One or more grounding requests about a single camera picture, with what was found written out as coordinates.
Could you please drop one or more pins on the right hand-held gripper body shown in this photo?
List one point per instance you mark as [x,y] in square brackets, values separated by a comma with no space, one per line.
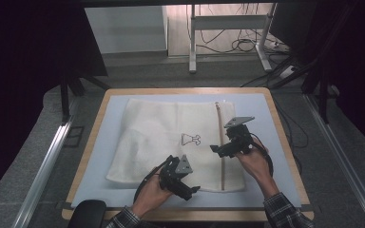
[239,139]

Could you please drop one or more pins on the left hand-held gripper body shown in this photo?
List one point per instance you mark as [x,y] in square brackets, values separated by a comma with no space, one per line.
[183,166]

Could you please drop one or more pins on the white mesh laundry bag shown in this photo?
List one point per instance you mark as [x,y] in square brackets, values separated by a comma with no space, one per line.
[152,136]

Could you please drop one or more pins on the person's right hand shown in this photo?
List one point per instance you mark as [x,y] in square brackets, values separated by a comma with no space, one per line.
[256,164]

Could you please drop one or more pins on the person's left hand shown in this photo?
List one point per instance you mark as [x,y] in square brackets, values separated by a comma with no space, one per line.
[149,196]

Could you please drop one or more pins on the light blue table mat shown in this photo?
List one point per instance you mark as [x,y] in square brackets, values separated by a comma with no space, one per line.
[266,107]

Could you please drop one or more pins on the white power strip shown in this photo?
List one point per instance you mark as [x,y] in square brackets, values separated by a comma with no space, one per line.
[287,71]

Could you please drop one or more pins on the black metal stand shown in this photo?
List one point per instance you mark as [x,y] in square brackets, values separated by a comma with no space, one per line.
[322,95]
[64,101]

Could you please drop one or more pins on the black chair armrest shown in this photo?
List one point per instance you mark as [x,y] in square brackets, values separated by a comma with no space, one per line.
[87,213]

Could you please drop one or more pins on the black curtain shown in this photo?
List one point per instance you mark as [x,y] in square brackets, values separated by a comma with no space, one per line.
[361,63]
[19,79]

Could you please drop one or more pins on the white cabinet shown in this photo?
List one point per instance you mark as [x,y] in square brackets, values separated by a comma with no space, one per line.
[123,28]

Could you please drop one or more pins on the white desk frame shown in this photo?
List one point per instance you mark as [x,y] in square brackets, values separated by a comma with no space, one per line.
[192,47]

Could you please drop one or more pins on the aluminium floor rail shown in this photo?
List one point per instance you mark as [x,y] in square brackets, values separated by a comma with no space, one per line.
[41,177]
[342,158]

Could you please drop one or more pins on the black floor frame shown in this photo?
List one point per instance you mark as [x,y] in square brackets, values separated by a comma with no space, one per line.
[74,136]

